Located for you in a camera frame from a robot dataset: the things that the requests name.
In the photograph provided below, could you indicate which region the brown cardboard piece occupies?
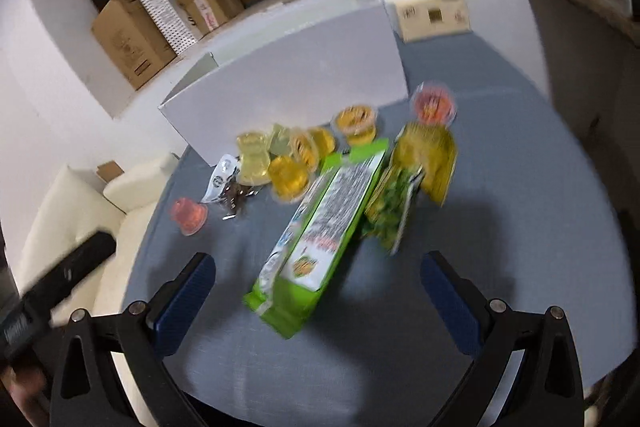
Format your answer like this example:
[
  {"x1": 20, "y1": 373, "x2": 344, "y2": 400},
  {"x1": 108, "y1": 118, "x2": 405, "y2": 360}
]
[{"x1": 96, "y1": 161, "x2": 125, "y2": 182}]

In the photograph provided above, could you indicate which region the wooden side counter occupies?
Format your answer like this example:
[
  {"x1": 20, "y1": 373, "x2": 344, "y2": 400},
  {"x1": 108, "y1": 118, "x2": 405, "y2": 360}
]
[{"x1": 522, "y1": 0, "x2": 640, "y2": 148}]

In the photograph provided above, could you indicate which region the cream leather sofa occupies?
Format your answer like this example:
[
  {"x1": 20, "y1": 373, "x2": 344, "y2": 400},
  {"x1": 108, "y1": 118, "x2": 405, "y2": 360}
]
[{"x1": 15, "y1": 153, "x2": 181, "y2": 408}]

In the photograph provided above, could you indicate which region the white dotted paper bag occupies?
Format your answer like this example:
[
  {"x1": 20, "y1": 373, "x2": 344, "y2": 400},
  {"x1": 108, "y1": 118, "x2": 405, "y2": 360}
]
[{"x1": 131, "y1": 0, "x2": 201, "y2": 55}]

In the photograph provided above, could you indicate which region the green patterned snack bag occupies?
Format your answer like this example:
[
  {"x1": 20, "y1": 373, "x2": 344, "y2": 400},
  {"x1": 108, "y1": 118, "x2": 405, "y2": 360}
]
[{"x1": 362, "y1": 164, "x2": 426, "y2": 254}]

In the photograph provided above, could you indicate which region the person's left hand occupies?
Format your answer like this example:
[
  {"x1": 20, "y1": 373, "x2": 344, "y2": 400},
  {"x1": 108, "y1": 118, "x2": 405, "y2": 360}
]
[{"x1": 0, "y1": 364, "x2": 48, "y2": 408}]

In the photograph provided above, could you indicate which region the yellow snack bag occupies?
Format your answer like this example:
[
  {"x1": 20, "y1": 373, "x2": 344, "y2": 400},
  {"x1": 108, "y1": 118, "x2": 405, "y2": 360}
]
[{"x1": 394, "y1": 123, "x2": 458, "y2": 206}]

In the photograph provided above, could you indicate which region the orange lid jelly cup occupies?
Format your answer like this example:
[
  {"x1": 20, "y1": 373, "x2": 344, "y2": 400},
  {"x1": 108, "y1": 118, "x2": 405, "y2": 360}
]
[{"x1": 290, "y1": 129, "x2": 321, "y2": 172}]

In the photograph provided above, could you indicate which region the blue-grey tablecloth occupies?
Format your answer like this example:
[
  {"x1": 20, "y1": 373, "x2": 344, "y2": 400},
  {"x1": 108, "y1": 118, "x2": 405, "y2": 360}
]
[{"x1": 120, "y1": 24, "x2": 636, "y2": 427}]

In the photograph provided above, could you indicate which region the dark snack packet white top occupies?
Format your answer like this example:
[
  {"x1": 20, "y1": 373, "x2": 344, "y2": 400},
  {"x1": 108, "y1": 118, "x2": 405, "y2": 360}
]
[{"x1": 201, "y1": 155, "x2": 262, "y2": 220}]

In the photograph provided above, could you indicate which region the cream tissue box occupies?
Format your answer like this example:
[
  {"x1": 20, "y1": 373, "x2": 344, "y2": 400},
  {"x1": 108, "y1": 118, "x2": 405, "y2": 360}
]
[{"x1": 384, "y1": 0, "x2": 471, "y2": 42}]

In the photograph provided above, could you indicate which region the pink jelly cup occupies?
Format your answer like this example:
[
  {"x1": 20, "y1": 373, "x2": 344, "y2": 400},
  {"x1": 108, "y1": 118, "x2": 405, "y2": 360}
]
[{"x1": 171, "y1": 198, "x2": 209, "y2": 236}]

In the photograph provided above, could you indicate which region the small open cardboard box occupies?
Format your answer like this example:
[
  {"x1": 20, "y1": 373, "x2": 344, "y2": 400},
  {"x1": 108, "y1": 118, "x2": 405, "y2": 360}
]
[{"x1": 179, "y1": 0, "x2": 245, "y2": 38}]

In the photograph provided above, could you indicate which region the large brown cardboard box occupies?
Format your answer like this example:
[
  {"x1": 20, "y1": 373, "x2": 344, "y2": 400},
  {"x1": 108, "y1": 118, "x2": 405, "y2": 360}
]
[{"x1": 91, "y1": 0, "x2": 177, "y2": 90}]

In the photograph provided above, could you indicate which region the red jelly cup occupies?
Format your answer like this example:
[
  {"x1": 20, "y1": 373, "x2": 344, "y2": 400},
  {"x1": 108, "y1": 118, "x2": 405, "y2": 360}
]
[{"x1": 412, "y1": 83, "x2": 458, "y2": 126}]

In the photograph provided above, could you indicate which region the long green snack package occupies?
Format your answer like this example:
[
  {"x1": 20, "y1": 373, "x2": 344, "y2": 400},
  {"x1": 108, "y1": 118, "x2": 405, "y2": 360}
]
[{"x1": 243, "y1": 139, "x2": 391, "y2": 340}]

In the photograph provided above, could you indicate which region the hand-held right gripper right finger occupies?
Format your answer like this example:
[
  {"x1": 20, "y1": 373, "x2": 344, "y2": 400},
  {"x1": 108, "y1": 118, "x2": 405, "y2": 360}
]
[{"x1": 421, "y1": 251, "x2": 586, "y2": 427}]

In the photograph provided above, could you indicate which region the pale yellow jelly cup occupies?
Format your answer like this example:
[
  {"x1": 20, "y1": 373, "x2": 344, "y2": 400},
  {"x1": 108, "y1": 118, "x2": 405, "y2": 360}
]
[
  {"x1": 236, "y1": 132, "x2": 272, "y2": 186},
  {"x1": 267, "y1": 124, "x2": 301, "y2": 158}
]

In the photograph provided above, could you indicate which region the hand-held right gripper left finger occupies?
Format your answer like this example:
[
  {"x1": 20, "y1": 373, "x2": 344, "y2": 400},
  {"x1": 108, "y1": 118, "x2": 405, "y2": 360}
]
[{"x1": 50, "y1": 252, "x2": 216, "y2": 427}]

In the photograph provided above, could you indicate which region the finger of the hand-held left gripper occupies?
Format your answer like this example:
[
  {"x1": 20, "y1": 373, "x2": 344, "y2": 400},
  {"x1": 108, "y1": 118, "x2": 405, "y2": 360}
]
[{"x1": 20, "y1": 232, "x2": 117, "y2": 308}]

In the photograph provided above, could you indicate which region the white cardboard box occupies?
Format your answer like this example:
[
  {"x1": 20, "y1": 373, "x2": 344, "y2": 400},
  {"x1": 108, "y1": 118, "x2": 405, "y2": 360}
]
[{"x1": 159, "y1": 0, "x2": 408, "y2": 165}]

